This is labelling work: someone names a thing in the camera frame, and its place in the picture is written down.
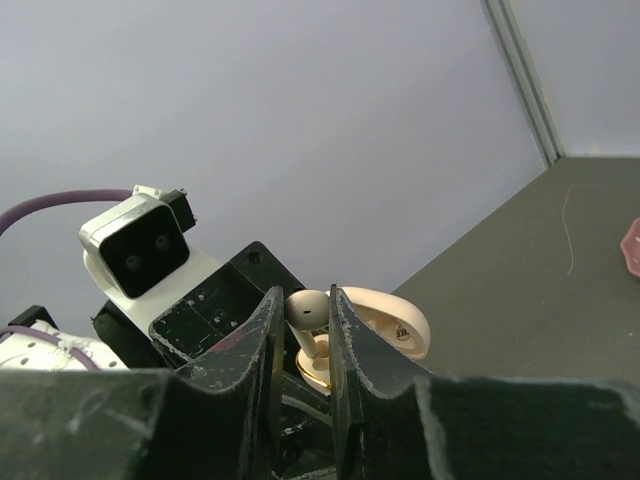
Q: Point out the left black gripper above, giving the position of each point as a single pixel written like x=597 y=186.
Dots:
x=194 y=308

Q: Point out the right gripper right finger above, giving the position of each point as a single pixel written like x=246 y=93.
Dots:
x=393 y=419

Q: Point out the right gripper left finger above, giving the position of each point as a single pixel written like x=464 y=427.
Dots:
x=214 y=418

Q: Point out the white earbud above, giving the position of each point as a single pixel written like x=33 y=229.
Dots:
x=307 y=311

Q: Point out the white earbud charging case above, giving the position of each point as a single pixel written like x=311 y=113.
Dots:
x=399 y=322

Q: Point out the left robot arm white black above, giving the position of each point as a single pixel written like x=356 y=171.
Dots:
x=33 y=341

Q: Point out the pink polka dot plate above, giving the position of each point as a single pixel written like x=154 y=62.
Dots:
x=630 y=248

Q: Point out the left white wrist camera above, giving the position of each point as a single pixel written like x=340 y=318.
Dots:
x=137 y=253

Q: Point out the aluminium frame rail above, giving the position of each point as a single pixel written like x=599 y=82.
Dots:
x=520 y=64

